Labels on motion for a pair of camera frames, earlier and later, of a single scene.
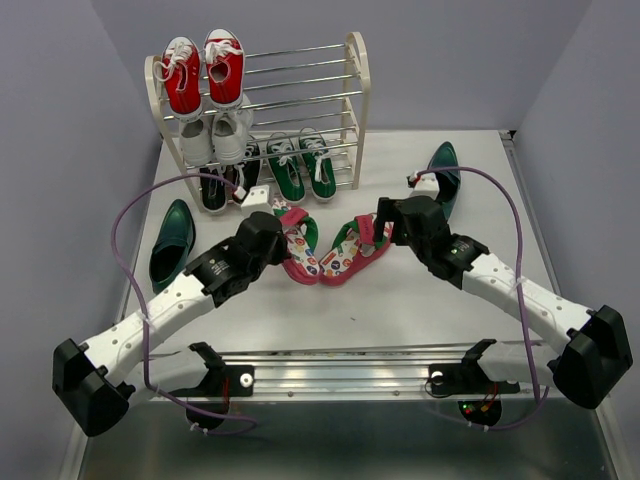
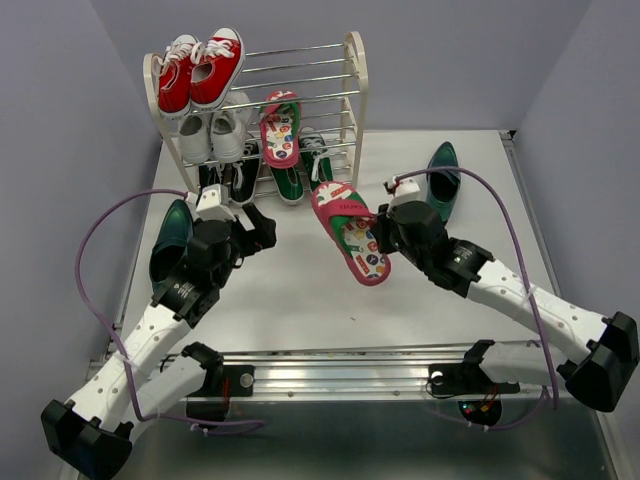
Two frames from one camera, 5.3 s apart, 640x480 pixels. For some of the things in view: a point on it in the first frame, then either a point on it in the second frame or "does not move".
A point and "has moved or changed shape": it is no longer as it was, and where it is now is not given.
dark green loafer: (172, 246) does not move
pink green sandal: (302, 235) → (280, 129)
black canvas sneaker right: (247, 174) does not move
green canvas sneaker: (285, 167) does not move
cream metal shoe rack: (282, 125) does not move
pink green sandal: (356, 244) has moved or changed shape
